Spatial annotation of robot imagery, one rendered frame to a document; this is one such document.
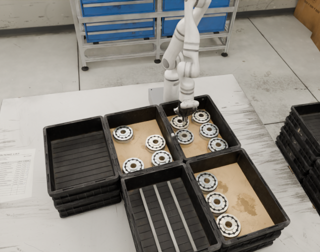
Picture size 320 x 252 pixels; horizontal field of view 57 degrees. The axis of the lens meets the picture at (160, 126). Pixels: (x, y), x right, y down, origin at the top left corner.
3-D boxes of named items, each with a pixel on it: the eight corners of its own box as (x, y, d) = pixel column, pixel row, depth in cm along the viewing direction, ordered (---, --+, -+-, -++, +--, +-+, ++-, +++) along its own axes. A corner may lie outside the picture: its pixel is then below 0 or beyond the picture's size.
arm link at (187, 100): (181, 109, 143) (181, 99, 138) (175, 94, 151) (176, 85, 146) (199, 106, 144) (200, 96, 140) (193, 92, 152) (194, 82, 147)
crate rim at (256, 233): (184, 164, 137) (184, 161, 135) (241, 149, 143) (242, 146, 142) (222, 248, 111) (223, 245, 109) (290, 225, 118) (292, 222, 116)
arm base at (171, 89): (161, 95, 185) (162, 73, 173) (175, 93, 187) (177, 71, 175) (165, 105, 179) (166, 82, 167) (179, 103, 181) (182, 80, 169)
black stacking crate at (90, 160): (48, 142, 155) (43, 127, 147) (104, 130, 162) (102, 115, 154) (54, 209, 130) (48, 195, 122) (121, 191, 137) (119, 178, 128)
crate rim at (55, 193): (43, 129, 148) (42, 126, 147) (103, 117, 155) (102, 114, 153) (49, 198, 123) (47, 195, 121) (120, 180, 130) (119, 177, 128)
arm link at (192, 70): (198, 80, 134) (202, 48, 129) (179, 77, 135) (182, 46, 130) (199, 77, 140) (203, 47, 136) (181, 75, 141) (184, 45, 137)
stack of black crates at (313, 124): (271, 145, 245) (290, 105, 212) (303, 140, 250) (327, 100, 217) (295, 186, 219) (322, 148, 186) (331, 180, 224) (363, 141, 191)
